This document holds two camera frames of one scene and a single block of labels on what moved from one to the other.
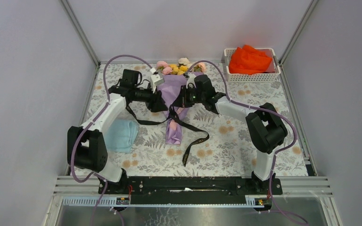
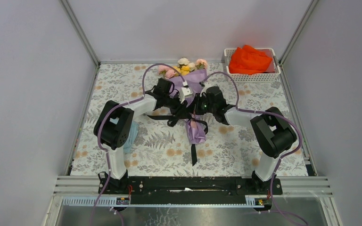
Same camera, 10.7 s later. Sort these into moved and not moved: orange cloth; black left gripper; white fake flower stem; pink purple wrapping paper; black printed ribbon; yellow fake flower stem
Moved: pink purple wrapping paper; black left gripper; black printed ribbon
Not moved: white fake flower stem; orange cloth; yellow fake flower stem
